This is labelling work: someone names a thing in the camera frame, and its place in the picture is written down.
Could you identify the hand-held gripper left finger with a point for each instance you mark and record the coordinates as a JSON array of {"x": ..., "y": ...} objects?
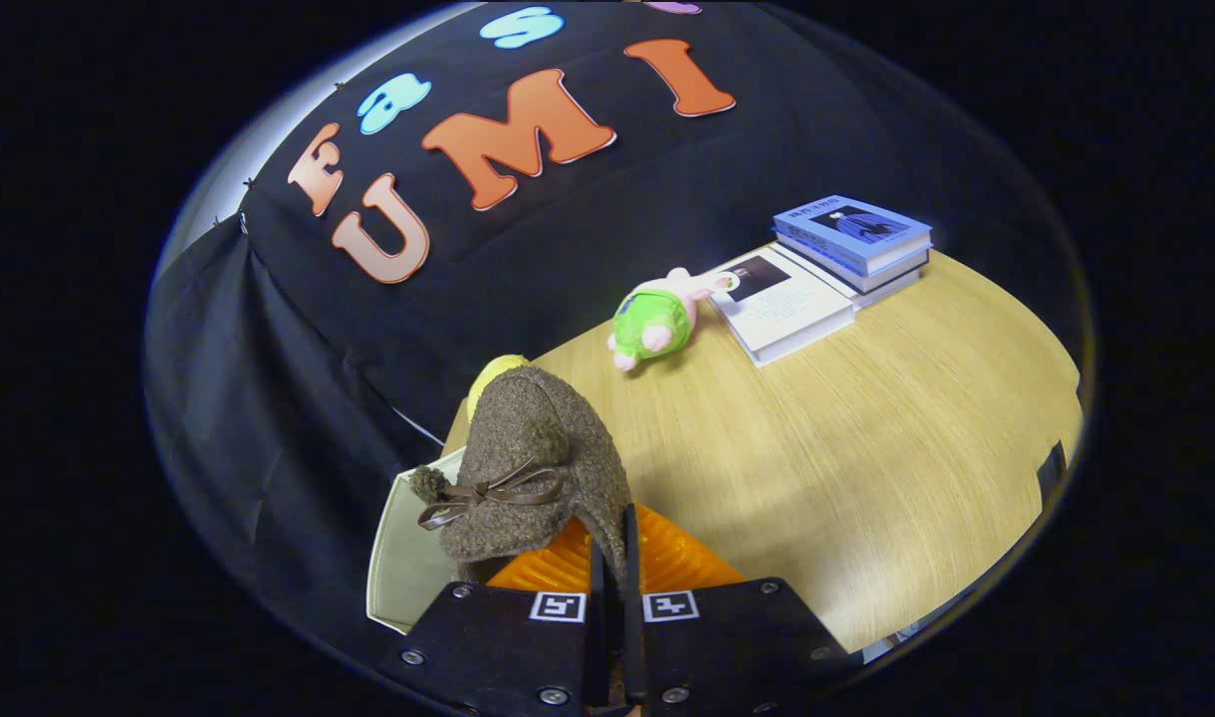
[{"x": 498, "y": 647}]

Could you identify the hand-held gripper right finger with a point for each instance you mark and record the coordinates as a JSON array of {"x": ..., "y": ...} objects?
[{"x": 727, "y": 647}]

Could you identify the beige fabric storage box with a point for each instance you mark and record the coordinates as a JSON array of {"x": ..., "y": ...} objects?
[{"x": 408, "y": 568}]

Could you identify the brown fuzzy shoe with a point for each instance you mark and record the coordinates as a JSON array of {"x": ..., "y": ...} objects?
[{"x": 528, "y": 418}]

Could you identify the yellow plush ball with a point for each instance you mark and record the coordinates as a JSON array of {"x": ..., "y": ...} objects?
[{"x": 488, "y": 380}]

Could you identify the green and pink plush toy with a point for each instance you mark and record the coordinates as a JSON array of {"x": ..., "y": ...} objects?
[{"x": 652, "y": 319}]

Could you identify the white book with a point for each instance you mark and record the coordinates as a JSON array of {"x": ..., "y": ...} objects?
[{"x": 787, "y": 309}]

